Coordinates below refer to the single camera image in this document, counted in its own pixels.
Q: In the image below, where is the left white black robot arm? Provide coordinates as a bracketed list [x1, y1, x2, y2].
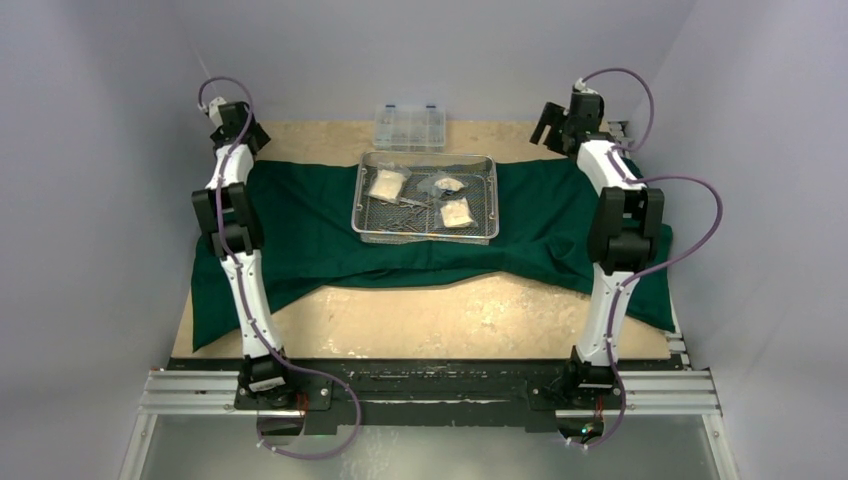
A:
[191, 97, 298, 409]

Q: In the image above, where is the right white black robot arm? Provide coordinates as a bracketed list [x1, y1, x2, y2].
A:
[531, 87, 664, 407]

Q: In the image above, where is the metal surgical instruments pile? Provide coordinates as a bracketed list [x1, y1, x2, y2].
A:
[377, 197, 432, 233]

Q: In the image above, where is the upper right gauze packet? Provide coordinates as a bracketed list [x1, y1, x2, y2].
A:
[416, 171, 466, 199]

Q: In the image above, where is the lower right gauze packet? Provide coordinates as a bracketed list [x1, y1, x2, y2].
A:
[437, 198, 476, 229]

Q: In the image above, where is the clear plastic compartment box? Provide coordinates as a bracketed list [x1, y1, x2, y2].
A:
[373, 104, 447, 152]

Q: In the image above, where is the left white gauze packet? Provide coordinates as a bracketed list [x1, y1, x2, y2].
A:
[367, 168, 411, 204]

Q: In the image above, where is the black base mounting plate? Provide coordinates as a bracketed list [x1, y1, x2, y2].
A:
[167, 359, 684, 437]

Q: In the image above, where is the right side aluminium rail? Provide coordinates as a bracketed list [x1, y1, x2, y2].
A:
[605, 120, 686, 360]

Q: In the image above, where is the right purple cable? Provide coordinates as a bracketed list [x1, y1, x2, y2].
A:
[566, 68, 725, 452]

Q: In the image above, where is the purple cable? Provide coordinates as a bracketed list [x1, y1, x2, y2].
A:
[566, 68, 725, 452]
[197, 76, 364, 462]

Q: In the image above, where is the metal wire mesh tray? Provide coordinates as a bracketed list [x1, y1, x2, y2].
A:
[351, 151, 499, 245]

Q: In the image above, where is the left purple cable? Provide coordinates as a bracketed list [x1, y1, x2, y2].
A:
[197, 76, 364, 462]

